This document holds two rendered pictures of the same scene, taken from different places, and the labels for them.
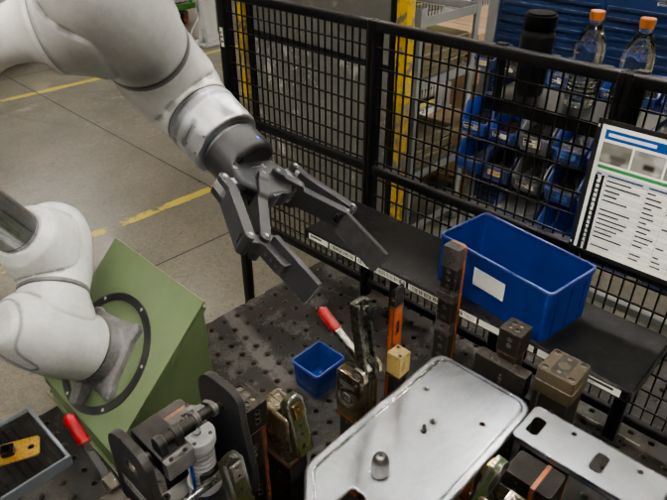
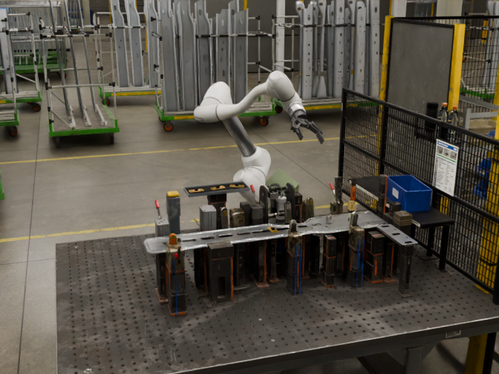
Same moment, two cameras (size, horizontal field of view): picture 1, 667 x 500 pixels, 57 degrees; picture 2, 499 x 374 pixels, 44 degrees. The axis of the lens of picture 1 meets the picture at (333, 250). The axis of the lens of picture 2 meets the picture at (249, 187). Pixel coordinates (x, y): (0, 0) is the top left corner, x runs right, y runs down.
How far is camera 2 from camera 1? 2.78 m
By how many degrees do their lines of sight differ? 29
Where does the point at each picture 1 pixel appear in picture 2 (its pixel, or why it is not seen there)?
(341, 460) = (319, 219)
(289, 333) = not seen: hidden behind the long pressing
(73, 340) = (256, 186)
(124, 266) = (278, 176)
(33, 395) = not seen: hidden behind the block
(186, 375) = not seen: hidden behind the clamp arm
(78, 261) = (264, 165)
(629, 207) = (443, 168)
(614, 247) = (441, 185)
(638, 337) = (442, 217)
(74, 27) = (273, 87)
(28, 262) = (250, 160)
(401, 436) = (341, 220)
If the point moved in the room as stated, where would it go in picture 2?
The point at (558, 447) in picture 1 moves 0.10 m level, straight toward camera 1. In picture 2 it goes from (387, 230) to (373, 234)
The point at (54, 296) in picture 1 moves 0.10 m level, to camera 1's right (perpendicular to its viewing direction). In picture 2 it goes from (254, 171) to (268, 174)
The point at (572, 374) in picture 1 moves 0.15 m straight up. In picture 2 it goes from (403, 214) to (405, 189)
